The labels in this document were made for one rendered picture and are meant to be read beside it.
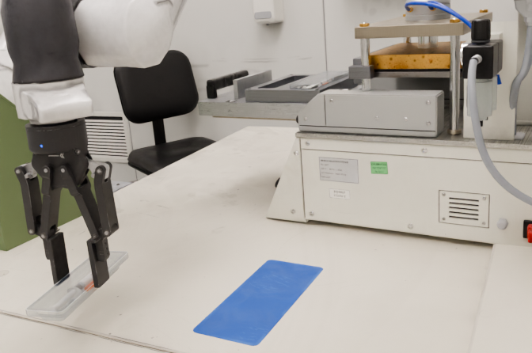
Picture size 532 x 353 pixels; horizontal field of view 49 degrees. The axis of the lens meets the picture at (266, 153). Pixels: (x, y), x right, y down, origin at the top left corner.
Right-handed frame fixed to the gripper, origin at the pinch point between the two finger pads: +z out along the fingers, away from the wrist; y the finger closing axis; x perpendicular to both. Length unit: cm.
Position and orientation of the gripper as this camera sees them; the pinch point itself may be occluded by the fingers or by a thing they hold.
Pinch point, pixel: (78, 261)
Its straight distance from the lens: 87.4
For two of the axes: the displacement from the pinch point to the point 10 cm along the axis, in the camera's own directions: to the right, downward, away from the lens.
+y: -9.7, 0.1, 2.5
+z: 0.8, 9.7, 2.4
